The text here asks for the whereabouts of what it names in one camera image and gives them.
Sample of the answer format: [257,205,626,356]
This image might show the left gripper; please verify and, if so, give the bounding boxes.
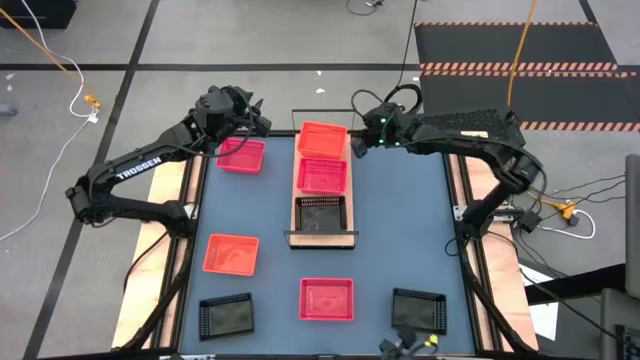
[195,85,274,144]

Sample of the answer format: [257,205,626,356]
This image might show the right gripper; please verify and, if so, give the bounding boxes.
[350,102,408,160]

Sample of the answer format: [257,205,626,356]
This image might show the orange plastic slotted basket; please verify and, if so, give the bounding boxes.
[297,120,349,160]
[202,232,261,277]

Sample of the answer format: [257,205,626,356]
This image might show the red plastic slotted basket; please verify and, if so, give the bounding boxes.
[296,157,349,196]
[298,277,356,322]
[215,137,267,175]

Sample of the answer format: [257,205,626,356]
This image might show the black plastic slotted basket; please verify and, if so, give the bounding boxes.
[198,292,255,342]
[391,287,448,336]
[294,194,349,234]

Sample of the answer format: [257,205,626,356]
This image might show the black perforated metal case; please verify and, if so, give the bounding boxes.
[418,107,527,151]

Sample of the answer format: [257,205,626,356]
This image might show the black floor mat orange stripes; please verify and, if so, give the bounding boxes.
[418,69,640,134]
[413,21,620,71]

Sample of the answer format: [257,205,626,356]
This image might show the black power adapter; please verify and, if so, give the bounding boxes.
[518,209,544,234]

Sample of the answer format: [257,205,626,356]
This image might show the light wooden side board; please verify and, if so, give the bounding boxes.
[447,149,539,351]
[112,154,204,350]

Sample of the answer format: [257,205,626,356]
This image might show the black device with yellow tag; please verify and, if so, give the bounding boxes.
[378,327,441,360]

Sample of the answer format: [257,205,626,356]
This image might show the orange power strip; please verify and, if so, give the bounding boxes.
[548,198,581,221]

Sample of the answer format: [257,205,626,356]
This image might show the black box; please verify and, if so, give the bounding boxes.
[0,0,79,30]

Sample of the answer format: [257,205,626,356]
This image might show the white paper sheet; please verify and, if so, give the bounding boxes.
[519,264,559,342]

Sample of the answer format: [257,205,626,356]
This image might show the black angled panel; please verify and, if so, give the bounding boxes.
[524,263,627,306]

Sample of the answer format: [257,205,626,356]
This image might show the grey furniture piece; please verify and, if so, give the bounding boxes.
[598,287,640,360]

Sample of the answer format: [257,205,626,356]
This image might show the black coiled cable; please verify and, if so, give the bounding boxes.
[381,0,424,119]

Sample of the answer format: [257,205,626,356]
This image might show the wooden shelf with black frame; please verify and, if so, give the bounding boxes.
[283,108,360,250]

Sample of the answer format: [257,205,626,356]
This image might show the thin black cable loop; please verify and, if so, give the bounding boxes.
[345,0,387,17]

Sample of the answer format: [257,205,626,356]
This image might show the white power cable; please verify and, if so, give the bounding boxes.
[0,0,101,242]

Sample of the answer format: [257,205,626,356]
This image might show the orange extension cable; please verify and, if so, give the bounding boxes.
[0,7,103,110]

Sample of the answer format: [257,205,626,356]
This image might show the black metal table frame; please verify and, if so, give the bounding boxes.
[119,128,537,360]

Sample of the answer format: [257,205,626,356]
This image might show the yellow extension cable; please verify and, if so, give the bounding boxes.
[506,0,540,108]

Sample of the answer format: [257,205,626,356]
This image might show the white looped cable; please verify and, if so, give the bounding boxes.
[538,208,597,240]

